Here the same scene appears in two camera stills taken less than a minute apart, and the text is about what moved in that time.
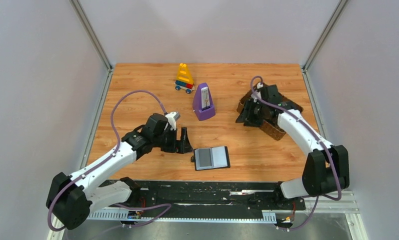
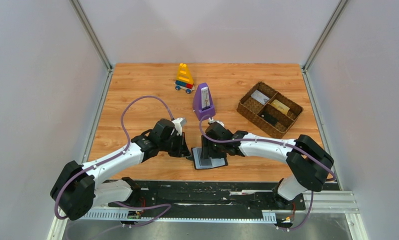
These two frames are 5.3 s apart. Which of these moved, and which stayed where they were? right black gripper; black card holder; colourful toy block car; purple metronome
Moved: right black gripper
Stayed: purple metronome; black card holder; colourful toy block car
